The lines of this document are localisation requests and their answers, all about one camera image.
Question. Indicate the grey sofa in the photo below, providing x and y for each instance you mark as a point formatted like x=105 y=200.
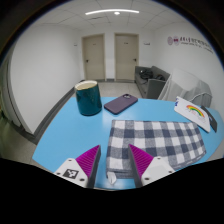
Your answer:
x=155 y=87

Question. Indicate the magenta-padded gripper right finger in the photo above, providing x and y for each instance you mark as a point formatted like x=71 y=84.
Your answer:
x=141 y=161

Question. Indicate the dark teal mug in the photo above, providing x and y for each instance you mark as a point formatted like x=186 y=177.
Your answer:
x=88 y=100

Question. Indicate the white rainbow print pad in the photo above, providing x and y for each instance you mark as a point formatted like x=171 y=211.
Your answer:
x=191 y=113

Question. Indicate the beige door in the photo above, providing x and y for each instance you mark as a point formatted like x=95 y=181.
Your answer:
x=93 y=57
x=126 y=56

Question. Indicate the long ceiling light strip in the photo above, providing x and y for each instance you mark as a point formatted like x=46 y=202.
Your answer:
x=111 y=11

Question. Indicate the purple smartphone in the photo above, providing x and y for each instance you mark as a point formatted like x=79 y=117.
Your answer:
x=120 y=103

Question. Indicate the grey white checked towel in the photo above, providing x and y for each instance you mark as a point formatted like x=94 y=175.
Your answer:
x=166 y=137

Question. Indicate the wall lettering sign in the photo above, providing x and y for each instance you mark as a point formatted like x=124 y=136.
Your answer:
x=190 y=42

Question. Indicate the black bag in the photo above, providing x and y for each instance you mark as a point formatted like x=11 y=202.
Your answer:
x=146 y=74

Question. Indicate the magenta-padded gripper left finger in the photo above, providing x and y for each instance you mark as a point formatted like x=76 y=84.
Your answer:
x=87 y=161

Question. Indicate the black flat notebook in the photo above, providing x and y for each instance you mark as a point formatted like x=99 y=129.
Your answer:
x=211 y=120

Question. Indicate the white sheet covered furniture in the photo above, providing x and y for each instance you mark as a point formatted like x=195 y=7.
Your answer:
x=186 y=85

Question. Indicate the small round ceiling lamp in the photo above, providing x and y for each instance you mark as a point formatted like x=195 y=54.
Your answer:
x=116 y=13

